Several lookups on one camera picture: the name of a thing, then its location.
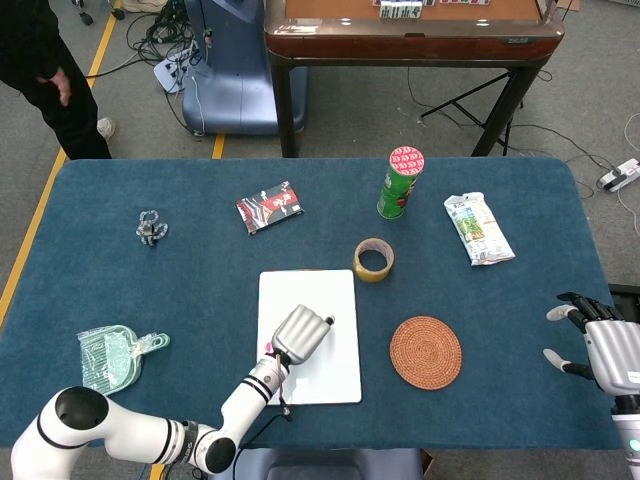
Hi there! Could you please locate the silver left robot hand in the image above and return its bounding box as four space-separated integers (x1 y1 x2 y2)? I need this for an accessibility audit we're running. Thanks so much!
269 303 337 366

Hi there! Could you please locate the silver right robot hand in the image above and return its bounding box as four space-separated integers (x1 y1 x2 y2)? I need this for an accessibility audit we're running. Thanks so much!
544 292 640 399

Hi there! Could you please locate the blue robot base column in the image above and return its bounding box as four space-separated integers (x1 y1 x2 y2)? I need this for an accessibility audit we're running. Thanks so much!
181 0 309 137

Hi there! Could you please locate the white rectangular board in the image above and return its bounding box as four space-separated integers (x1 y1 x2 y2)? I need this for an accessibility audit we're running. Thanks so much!
254 269 363 407

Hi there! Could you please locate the brown packing tape roll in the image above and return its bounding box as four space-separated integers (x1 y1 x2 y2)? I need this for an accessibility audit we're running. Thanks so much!
352 238 396 284

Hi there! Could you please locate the blue table cloth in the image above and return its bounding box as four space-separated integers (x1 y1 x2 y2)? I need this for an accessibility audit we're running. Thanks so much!
0 157 621 451

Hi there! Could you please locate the round woven rattan coaster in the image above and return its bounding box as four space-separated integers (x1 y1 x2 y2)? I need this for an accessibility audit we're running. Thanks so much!
389 315 464 392

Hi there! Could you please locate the red black snack packet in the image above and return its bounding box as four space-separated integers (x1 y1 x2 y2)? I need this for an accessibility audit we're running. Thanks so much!
235 180 306 237

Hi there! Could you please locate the blue grey robot chassis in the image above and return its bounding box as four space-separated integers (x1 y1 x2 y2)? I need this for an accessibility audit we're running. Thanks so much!
207 447 426 480

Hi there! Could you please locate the green chip can red lid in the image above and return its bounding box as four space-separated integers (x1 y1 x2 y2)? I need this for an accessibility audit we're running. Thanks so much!
376 145 427 221

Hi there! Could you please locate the white power strip black plug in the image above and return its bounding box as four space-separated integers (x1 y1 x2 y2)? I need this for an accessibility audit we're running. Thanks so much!
598 157 640 192

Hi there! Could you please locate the green dustpan set in bag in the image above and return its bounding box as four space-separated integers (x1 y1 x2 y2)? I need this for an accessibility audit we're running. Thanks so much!
77 323 172 399

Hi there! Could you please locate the white green snack bag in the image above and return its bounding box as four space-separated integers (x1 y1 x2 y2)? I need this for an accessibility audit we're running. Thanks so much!
443 191 517 267

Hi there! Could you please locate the white power strip with plugs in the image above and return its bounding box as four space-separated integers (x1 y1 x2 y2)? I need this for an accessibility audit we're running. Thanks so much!
152 42 201 95

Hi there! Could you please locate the brown mahjong table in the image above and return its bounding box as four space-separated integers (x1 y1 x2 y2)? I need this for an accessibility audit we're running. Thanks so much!
263 0 566 159

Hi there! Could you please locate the person in black trousers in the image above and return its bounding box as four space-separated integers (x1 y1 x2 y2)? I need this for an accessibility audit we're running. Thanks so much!
0 0 117 160

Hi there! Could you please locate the white mahjong tile row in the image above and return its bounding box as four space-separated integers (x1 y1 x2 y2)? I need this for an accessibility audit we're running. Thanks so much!
378 0 424 21

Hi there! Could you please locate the black arm cable with plug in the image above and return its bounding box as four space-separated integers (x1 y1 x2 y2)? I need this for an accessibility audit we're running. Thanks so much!
234 359 294 461

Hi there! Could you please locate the black floor cable bundle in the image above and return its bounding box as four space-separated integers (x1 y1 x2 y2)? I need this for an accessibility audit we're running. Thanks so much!
127 0 201 66

